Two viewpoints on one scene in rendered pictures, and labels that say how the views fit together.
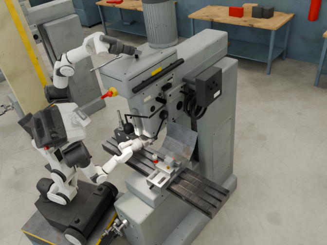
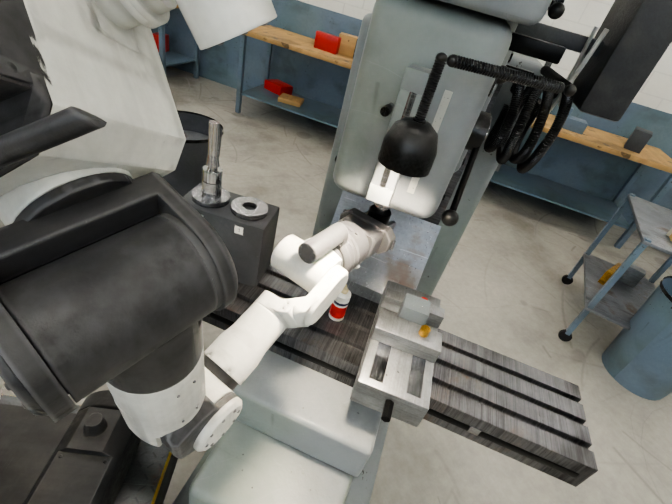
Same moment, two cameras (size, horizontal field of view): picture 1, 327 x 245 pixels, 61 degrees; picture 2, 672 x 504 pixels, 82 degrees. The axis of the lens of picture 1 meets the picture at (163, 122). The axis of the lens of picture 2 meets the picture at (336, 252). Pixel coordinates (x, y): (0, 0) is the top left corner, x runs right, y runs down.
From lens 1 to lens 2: 1.57 m
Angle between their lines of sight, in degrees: 30
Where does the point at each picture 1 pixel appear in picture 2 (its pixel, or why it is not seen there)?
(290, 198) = not seen: hidden behind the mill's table
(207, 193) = (534, 401)
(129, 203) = (255, 475)
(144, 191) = (326, 422)
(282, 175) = (462, 326)
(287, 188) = not seen: hidden behind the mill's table
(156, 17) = not seen: outside the picture
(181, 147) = (382, 267)
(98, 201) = (92, 483)
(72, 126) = (94, 24)
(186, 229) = (359, 487)
